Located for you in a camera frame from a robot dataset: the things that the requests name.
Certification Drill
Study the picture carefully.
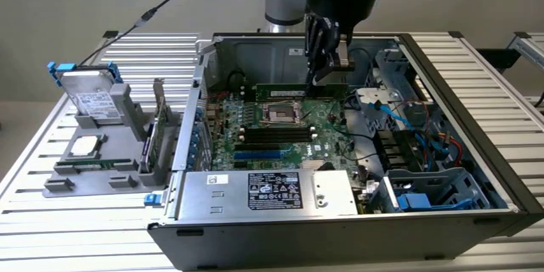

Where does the green RAM stick with label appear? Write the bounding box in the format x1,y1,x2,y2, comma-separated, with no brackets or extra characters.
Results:
255,82,351,100

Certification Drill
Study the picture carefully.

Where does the black RAM slot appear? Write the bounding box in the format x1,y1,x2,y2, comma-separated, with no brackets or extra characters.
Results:
240,133,317,140
240,129,317,136
240,137,317,145
240,125,317,132

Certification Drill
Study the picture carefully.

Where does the metal drive cage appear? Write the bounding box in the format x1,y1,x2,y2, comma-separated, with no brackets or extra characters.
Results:
369,48,431,104

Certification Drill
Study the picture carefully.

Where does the CPU socket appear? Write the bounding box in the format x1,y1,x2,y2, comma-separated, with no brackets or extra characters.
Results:
253,101,307,125

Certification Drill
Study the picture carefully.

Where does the green motherboard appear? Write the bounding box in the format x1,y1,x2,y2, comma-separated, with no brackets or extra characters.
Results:
203,92,367,178

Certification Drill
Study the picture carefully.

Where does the black fan shroud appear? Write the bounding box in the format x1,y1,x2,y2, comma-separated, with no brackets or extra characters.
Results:
372,128,427,171

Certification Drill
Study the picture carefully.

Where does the long black expansion slot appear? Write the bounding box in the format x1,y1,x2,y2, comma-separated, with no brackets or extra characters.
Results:
235,143,285,152

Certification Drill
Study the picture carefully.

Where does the small silver heat sink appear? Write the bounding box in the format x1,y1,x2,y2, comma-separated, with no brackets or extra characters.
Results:
300,159,329,171

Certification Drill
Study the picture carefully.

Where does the blue expansion slot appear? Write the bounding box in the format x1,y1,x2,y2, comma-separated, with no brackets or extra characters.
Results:
233,150,285,161

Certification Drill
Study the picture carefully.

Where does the metal slat side table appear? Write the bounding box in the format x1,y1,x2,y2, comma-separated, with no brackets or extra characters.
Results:
508,31,544,69

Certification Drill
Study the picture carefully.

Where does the graphics card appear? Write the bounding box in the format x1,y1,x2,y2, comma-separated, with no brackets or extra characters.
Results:
139,77,172,175

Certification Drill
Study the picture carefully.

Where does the grey disk bay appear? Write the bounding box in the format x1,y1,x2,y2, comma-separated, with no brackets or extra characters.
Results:
381,166,492,215

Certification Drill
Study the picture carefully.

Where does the silver power supply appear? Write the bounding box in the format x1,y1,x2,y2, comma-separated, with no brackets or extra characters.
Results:
172,169,359,219

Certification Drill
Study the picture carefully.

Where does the grey parts rack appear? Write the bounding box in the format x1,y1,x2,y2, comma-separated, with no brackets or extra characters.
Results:
41,83,180,199

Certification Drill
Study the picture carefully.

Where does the open black PC case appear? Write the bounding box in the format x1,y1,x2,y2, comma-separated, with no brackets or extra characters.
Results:
145,31,544,271

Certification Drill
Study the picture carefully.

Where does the blue case latch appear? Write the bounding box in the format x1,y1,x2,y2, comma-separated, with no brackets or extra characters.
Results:
143,191,165,206

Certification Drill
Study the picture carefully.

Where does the silver CPU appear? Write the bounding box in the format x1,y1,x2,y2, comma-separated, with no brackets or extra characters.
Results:
69,136,103,155

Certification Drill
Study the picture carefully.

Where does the blue wire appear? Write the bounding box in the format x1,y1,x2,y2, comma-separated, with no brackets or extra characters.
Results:
372,100,443,171

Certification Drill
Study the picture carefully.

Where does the black wire loop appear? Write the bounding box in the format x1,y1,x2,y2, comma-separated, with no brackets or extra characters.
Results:
351,134,385,162

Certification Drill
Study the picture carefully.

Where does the red wire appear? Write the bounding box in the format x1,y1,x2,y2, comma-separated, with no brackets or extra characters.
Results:
448,136,465,162

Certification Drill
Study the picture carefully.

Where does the hard disk with blue bracket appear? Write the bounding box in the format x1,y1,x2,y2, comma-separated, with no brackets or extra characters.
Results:
45,61,125,117

